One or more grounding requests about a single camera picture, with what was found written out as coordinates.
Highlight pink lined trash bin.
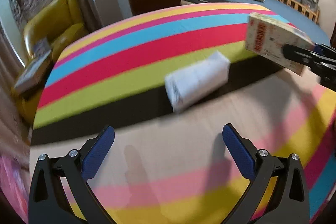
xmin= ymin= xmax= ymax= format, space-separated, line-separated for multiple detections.
xmin=1 ymin=156 xmax=29 ymax=223

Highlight wooden crib rail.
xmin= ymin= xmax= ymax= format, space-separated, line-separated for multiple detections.
xmin=276 ymin=0 xmax=319 ymax=24

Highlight striped colourful tablecloth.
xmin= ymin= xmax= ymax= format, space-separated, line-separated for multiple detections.
xmin=30 ymin=3 xmax=335 ymax=223

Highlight blue bed mattress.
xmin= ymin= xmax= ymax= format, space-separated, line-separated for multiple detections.
xmin=180 ymin=0 xmax=331 ymax=46

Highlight flat puzzle box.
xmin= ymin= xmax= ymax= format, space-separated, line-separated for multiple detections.
xmin=13 ymin=53 xmax=52 ymax=94

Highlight small printed carton box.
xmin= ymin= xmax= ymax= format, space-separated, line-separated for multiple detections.
xmin=245 ymin=12 xmax=314 ymax=75

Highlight yellow leather armchair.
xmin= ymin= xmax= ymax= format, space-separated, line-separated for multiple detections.
xmin=10 ymin=0 xmax=88 ymax=125

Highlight small picture box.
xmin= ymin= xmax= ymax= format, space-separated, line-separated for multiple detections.
xmin=33 ymin=38 xmax=51 ymax=57

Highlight white paper package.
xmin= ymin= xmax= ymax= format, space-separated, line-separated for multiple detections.
xmin=165 ymin=51 xmax=231 ymax=112

